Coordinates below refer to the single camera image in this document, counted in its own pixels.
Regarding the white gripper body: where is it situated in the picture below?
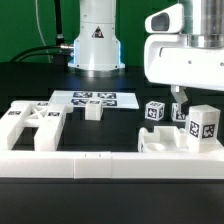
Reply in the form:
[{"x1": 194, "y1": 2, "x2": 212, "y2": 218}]
[{"x1": 144, "y1": 2, "x2": 224, "y2": 91}]

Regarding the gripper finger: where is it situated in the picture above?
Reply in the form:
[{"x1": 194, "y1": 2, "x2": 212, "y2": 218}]
[{"x1": 171, "y1": 85, "x2": 188, "y2": 112}]

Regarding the white chair seat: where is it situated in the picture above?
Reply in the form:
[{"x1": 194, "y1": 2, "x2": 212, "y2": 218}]
[{"x1": 138, "y1": 126, "x2": 224, "y2": 153}]

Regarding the white tagged cube right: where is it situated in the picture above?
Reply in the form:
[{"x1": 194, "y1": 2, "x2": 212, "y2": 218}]
[{"x1": 171, "y1": 103, "x2": 186, "y2": 122}]

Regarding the white tagged cube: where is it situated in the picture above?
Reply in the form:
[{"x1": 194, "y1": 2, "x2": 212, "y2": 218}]
[
  {"x1": 145, "y1": 101, "x2": 165, "y2": 121},
  {"x1": 171, "y1": 103, "x2": 186, "y2": 122}
]

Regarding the white tagged cube left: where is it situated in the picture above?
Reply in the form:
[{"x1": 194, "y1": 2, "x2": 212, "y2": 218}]
[{"x1": 145, "y1": 101, "x2": 165, "y2": 121}]

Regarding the black vertical pole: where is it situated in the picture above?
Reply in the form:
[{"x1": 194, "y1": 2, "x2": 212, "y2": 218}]
[{"x1": 54, "y1": 0, "x2": 64, "y2": 45}]

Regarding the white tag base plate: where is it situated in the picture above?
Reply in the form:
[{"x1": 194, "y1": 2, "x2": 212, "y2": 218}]
[{"x1": 49, "y1": 90, "x2": 139, "y2": 109}]

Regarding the white U-shaped fence frame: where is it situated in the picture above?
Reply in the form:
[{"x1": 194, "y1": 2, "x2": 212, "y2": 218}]
[{"x1": 0, "y1": 99, "x2": 224, "y2": 180}]

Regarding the white chair back frame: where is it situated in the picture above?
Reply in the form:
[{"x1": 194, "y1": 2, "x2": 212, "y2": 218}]
[{"x1": 0, "y1": 101, "x2": 73, "y2": 152}]

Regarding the thin white cable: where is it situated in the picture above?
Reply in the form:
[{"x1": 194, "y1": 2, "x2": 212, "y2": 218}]
[{"x1": 34, "y1": 0, "x2": 54, "y2": 64}]

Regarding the black cable bundle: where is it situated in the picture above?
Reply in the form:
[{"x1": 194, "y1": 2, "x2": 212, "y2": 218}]
[{"x1": 9, "y1": 43, "x2": 75, "y2": 64}]

